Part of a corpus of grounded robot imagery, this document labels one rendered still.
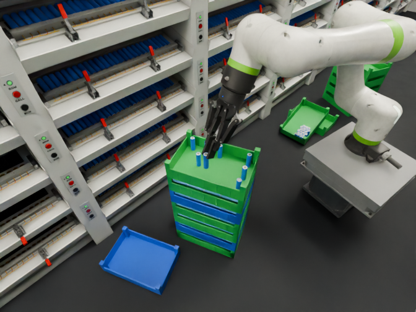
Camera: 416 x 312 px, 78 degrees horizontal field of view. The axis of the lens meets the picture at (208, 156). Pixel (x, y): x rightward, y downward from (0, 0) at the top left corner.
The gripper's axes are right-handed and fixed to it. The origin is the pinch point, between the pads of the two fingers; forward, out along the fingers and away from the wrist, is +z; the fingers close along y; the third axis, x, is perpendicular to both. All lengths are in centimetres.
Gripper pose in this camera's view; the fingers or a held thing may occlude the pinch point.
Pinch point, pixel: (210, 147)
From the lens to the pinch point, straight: 83.8
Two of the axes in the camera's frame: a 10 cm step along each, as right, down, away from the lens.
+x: -7.2, 1.1, -6.9
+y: -6.1, -5.7, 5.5
